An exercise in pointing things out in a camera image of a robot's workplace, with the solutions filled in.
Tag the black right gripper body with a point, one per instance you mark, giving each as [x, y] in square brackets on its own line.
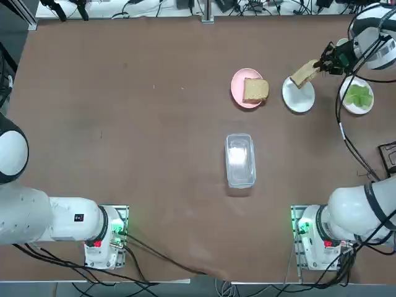
[334, 68]

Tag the brown bread slice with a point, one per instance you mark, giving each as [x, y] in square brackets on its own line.
[303, 75]
[255, 90]

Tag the green lettuce leaf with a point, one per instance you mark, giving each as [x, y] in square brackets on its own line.
[359, 96]

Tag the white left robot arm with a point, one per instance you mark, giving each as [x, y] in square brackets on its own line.
[62, 216]

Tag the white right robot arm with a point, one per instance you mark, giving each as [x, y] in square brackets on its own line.
[349, 210]

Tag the pale pinkish plate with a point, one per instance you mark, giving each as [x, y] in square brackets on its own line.
[348, 106]

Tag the white round plate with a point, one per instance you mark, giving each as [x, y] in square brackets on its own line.
[298, 100]

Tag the pink round plate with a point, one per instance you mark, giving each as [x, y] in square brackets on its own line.
[238, 86]

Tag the clear plastic container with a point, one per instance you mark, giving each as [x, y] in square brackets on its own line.
[240, 161]

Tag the black tripod legs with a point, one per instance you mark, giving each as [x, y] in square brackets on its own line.
[60, 9]

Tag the silver aluminium post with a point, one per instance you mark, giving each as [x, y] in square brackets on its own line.
[207, 12]

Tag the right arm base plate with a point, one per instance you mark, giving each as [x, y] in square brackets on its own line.
[295, 216]

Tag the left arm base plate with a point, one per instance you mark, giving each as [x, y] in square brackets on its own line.
[122, 213]

